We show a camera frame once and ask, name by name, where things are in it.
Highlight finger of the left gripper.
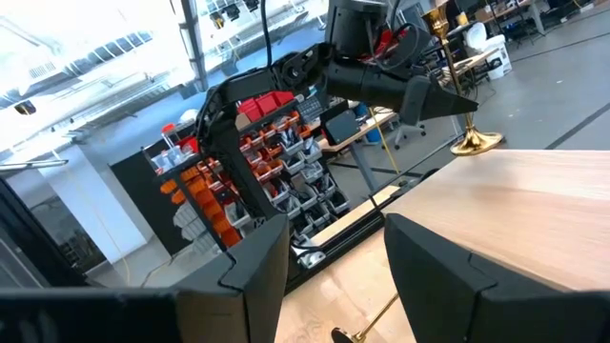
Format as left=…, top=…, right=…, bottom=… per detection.
left=423, top=78, right=479, bottom=121

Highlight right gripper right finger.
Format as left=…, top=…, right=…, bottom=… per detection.
left=384, top=213, right=610, bottom=343

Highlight grey camera on black frame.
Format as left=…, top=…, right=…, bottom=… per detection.
left=285, top=209, right=387, bottom=294

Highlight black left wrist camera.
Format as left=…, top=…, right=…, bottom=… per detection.
left=325, top=0, right=391, bottom=59

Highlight wooden workbench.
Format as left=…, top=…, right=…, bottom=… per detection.
left=317, top=108, right=401, bottom=192

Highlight black parts bin rack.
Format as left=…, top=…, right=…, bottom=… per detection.
left=142, top=90, right=354, bottom=268

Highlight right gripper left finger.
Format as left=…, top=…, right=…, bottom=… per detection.
left=174, top=213, right=291, bottom=343

